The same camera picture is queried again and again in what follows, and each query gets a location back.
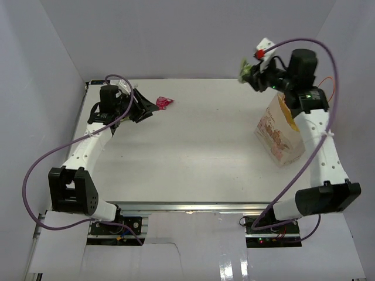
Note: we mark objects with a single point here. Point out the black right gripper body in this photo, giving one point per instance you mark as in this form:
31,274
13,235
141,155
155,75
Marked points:
273,78

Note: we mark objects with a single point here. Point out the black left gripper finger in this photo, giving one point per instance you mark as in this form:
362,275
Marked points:
146,110
141,100

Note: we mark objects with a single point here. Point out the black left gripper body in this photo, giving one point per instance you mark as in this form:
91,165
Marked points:
122,107

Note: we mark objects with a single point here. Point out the tan snack pouch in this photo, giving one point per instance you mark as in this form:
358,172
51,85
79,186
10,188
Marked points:
287,113

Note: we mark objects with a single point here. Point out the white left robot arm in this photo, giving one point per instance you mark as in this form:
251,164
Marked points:
71,186

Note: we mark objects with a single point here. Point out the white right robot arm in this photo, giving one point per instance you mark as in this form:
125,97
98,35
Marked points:
331,190

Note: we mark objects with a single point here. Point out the pink snack packet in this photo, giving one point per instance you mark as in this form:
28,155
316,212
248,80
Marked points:
163,102

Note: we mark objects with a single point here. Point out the blue label left corner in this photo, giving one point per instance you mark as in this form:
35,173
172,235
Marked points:
97,82

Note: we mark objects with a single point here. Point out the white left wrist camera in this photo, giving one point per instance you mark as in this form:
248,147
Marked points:
123,86

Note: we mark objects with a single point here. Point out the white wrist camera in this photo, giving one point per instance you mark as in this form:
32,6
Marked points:
123,86
264,53

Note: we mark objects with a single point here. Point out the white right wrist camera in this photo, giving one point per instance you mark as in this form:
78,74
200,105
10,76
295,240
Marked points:
264,53

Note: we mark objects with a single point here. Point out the printed paper bag orange handles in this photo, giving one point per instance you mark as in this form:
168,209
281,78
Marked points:
283,144

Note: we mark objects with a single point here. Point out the aluminium front rail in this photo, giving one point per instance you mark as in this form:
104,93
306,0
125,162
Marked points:
241,207

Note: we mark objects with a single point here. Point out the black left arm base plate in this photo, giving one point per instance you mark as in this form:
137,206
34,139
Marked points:
129,233

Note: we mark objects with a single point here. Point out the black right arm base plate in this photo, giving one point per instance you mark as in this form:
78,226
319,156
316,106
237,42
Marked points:
286,236

